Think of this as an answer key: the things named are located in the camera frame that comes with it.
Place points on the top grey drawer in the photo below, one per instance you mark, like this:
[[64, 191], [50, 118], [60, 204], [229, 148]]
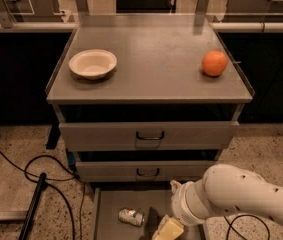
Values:
[[120, 136]]

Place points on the black metal pole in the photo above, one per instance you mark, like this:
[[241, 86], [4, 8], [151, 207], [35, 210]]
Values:
[[27, 225]]

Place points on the grey drawer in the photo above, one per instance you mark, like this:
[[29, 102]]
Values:
[[107, 204], [120, 136], [126, 171]]

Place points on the white horizontal rail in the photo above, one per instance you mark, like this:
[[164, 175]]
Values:
[[221, 27]]

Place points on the grey drawer cabinet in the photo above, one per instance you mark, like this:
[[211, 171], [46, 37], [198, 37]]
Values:
[[158, 78]]

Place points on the bottom grey drawer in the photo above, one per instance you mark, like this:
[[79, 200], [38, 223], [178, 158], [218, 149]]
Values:
[[107, 204]]

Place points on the middle grey drawer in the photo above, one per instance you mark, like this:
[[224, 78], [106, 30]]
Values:
[[126, 171]]

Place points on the top drawer black handle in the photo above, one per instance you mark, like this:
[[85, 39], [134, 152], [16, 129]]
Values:
[[158, 137]]

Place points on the white paper bowl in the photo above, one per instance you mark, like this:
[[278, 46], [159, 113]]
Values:
[[93, 64]]

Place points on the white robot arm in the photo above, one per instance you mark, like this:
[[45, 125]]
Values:
[[223, 190]]

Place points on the orange fruit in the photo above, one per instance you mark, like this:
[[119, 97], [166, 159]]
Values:
[[214, 63]]

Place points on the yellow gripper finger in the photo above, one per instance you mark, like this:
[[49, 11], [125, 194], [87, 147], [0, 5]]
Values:
[[175, 185], [168, 229]]

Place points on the middle drawer black handle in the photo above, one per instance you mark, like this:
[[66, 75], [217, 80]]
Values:
[[147, 172]]

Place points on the drawer black handle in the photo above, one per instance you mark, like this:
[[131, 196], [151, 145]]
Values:
[[147, 172], [158, 137]]

